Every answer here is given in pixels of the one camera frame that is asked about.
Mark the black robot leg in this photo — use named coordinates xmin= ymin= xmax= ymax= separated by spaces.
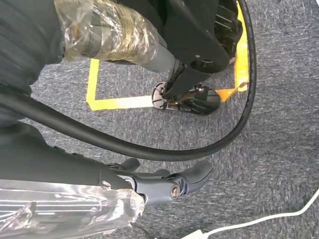
xmin=117 ymin=0 xmax=243 ymax=116

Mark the thick black cable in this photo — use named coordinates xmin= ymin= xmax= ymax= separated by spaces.
xmin=0 ymin=0 xmax=257 ymax=162

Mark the yellow floor tape mark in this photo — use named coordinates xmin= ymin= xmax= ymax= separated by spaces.
xmin=85 ymin=1 xmax=249 ymax=112

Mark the white power strip cable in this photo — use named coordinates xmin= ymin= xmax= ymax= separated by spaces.
xmin=204 ymin=188 xmax=319 ymax=237

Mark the white power strip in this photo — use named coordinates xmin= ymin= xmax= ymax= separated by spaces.
xmin=179 ymin=229 xmax=209 ymax=239

